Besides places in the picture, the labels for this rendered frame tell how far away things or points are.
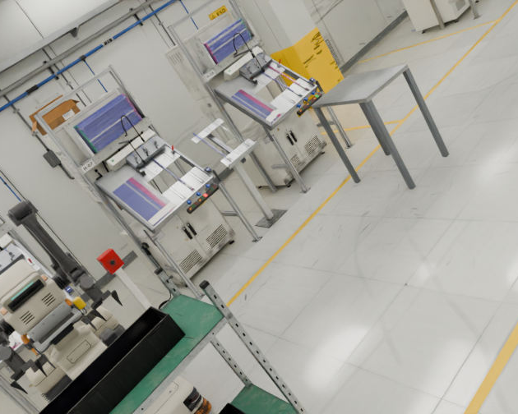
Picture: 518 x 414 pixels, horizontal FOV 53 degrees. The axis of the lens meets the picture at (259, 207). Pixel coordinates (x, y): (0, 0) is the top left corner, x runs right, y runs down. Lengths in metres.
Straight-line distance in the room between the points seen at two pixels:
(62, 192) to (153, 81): 1.68
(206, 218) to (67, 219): 1.84
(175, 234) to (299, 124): 1.74
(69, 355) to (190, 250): 2.05
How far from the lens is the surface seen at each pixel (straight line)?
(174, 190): 4.31
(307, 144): 5.36
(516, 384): 2.48
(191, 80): 5.25
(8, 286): 2.67
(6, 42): 6.03
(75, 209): 5.95
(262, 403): 2.48
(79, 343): 2.84
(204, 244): 4.68
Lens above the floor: 1.88
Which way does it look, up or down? 21 degrees down
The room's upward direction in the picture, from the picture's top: 33 degrees counter-clockwise
